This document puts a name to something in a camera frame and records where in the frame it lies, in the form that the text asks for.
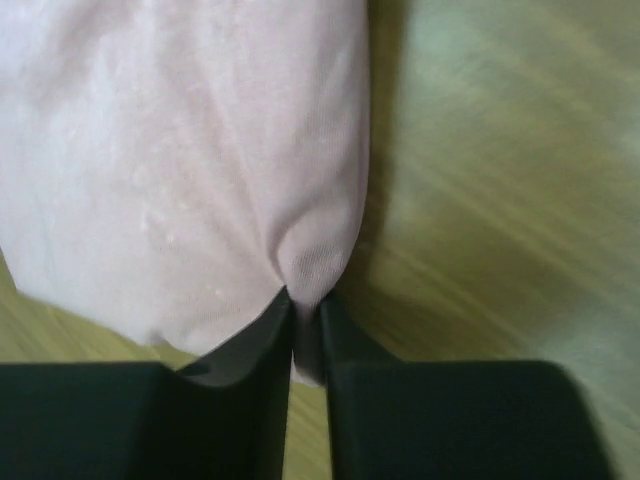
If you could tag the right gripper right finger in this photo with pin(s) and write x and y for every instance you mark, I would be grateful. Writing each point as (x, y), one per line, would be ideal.
(395, 419)

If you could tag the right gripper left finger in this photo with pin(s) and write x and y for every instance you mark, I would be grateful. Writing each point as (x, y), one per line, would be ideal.
(223, 416)

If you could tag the dusty pink printed t-shirt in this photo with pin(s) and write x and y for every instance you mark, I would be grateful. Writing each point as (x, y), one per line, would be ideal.
(167, 167)

